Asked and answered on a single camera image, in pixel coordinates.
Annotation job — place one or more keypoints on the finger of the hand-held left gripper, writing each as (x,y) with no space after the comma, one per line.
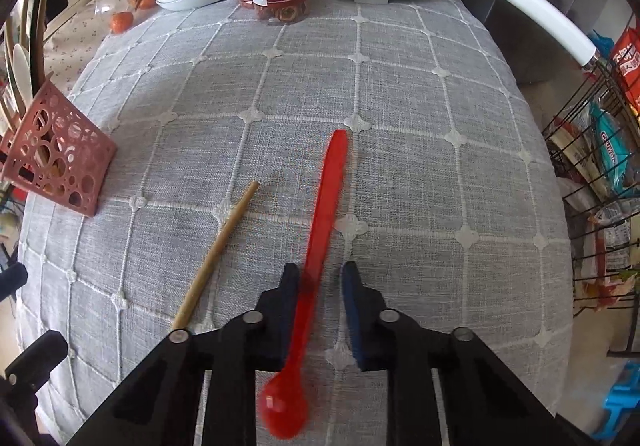
(35,361)
(12,281)

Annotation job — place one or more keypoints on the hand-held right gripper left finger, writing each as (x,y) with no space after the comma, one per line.
(290,306)

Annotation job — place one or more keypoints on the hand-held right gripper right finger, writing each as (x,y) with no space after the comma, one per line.
(352,316)

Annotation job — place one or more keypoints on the red plastic spoon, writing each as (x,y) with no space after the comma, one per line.
(330,186)

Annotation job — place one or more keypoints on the pink perforated utensil holder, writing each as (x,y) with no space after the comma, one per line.
(75,146)

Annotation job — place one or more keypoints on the black chopstick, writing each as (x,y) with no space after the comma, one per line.
(34,26)

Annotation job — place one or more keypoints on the grey checked tablecloth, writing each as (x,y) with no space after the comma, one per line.
(425,201)

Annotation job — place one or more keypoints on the white spoon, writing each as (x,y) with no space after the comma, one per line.
(21,71)

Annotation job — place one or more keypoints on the floral tablecloth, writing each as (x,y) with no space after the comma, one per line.
(70,51)

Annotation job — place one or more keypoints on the red and white snack packet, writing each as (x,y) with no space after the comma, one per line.
(615,236)

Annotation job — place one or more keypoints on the small orange fruit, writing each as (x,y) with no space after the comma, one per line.
(145,0)
(121,21)

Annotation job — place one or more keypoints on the blue plastic stool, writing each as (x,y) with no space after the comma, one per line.
(625,396)

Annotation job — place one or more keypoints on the blue snack packet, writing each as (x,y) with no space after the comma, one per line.
(612,151)

